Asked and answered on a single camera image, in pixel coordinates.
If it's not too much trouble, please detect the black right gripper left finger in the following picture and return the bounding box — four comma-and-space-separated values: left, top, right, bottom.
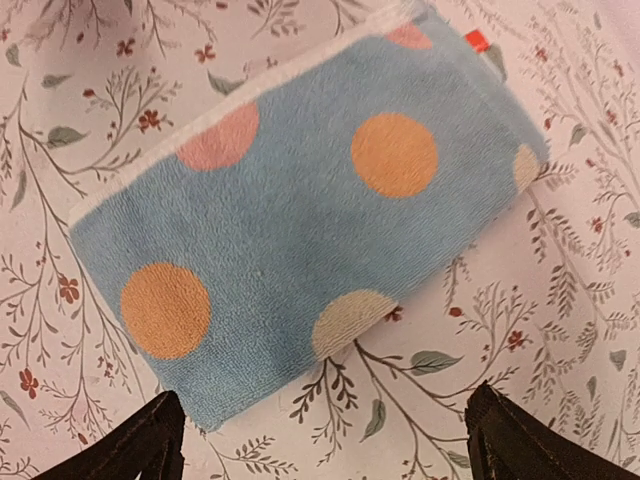
37, 391, 184, 480

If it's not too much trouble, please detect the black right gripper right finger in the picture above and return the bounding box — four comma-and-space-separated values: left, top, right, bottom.
464, 382, 635, 480

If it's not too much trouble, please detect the light blue towel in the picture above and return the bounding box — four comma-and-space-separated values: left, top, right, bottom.
70, 1, 548, 431

